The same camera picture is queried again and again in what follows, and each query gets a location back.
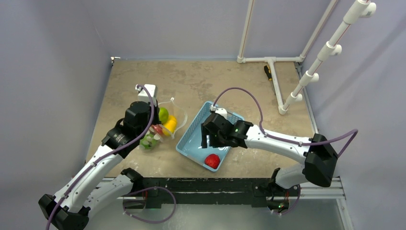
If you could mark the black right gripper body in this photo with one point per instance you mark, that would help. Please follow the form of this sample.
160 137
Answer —
207 127

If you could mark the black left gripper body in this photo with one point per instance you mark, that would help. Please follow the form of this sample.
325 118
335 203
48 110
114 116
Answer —
145 126

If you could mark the light blue plastic basket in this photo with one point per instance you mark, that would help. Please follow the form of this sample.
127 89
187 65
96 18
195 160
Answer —
190 146

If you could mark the red apple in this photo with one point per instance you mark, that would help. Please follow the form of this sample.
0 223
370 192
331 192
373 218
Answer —
157 129

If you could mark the green fruit with black stripe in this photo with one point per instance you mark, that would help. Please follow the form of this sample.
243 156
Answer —
149 141

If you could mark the green pear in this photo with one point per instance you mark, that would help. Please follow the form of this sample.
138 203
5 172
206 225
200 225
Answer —
163 115

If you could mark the red textured strawberry fruit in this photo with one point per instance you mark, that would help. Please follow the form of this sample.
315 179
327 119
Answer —
212 161

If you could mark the elongated yellow mango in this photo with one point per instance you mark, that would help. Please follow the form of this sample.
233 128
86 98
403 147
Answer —
170 126

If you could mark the clear polka dot zip bag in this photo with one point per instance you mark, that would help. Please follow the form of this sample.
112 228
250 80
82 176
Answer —
178 112

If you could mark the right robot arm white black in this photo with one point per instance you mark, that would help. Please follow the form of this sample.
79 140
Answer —
316 158

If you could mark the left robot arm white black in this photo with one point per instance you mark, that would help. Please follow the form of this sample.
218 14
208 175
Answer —
74 205

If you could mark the yellow black screwdriver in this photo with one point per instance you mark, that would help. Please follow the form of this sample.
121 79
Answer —
268 72

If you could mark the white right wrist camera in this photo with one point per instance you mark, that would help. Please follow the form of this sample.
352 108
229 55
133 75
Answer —
219 111

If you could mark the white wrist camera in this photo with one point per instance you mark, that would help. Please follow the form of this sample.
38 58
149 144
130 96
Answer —
147 91
219 111

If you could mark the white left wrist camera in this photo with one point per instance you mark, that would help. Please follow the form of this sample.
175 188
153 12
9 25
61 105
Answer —
147 91

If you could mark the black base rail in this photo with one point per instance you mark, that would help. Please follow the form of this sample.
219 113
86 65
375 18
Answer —
255 192

